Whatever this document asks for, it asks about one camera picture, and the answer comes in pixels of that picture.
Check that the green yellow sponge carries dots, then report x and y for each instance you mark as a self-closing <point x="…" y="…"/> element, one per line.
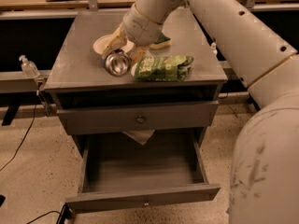
<point x="162" y="41"/>

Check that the green chip bag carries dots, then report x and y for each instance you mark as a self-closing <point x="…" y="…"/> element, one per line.
<point x="165" y="69"/>

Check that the hand sanitizer pump bottle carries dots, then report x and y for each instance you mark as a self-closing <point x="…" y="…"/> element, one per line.
<point x="28" y="67"/>

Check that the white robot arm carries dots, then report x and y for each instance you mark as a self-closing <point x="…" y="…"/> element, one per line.
<point x="264" y="186"/>

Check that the white paper bowl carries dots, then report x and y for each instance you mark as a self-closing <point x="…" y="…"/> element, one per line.
<point x="99" y="45"/>

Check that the white cloth under drawer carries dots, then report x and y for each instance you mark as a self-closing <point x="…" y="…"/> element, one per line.
<point x="141" y="137"/>

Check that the open grey middle drawer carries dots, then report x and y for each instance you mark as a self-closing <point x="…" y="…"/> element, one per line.
<point x="118" y="173"/>

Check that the small white pump bottle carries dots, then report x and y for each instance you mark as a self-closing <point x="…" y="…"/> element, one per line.
<point x="214" y="48"/>

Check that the grey top drawer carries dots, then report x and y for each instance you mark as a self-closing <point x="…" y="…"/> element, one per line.
<point x="126" y="118"/>

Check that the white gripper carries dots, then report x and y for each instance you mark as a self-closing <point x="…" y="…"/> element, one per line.
<point x="140" y="28"/>

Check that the grey drawer cabinet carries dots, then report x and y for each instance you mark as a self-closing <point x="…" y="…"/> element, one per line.
<point x="90" y="100"/>

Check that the blue pepsi can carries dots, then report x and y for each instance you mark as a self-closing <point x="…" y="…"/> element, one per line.
<point x="117" y="63"/>

